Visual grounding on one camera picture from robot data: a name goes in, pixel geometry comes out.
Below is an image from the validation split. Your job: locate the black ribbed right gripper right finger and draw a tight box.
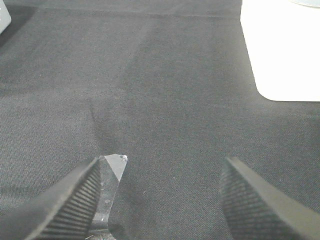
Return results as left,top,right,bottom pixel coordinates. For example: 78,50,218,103
220,157,320,240

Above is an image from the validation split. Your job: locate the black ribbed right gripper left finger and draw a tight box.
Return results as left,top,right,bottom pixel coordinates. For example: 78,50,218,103
0,158,101,240

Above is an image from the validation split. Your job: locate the black fabric table cover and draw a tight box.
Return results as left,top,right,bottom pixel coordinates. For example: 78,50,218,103
0,0,320,240

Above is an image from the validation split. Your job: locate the white plastic storage box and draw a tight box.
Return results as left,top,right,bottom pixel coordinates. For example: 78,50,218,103
240,0,320,102

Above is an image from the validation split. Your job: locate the grey perforated laundry basket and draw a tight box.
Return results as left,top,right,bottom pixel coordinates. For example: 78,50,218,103
0,0,12,34

